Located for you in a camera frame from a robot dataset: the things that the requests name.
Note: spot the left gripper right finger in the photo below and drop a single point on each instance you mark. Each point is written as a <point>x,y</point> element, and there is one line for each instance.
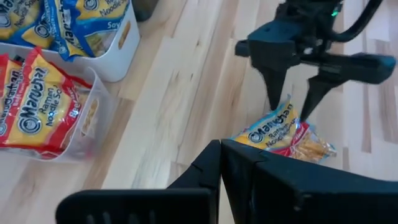
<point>311,199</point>

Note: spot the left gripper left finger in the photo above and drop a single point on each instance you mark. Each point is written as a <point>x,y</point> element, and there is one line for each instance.
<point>140,207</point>

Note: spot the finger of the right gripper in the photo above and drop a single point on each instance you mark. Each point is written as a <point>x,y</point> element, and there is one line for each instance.
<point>273,59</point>
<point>317,93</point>

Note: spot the light blue Maruchan ramen packet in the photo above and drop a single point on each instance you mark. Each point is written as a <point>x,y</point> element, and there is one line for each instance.
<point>280,133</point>

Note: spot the red Maruchan ramen packet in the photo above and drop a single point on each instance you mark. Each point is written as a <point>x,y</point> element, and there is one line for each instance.
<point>40,105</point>
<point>7,74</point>

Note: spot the clear plastic bin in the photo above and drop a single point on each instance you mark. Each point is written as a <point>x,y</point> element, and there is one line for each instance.
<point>96,118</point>

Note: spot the white plastic bin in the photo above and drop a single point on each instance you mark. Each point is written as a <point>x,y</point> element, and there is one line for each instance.
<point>124,46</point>

